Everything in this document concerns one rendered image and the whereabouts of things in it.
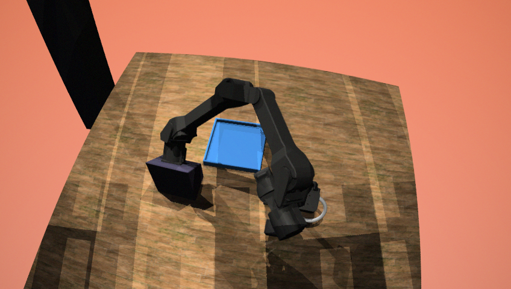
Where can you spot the blue tray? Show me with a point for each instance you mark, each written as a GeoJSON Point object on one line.
{"type": "Point", "coordinates": [235, 145]}

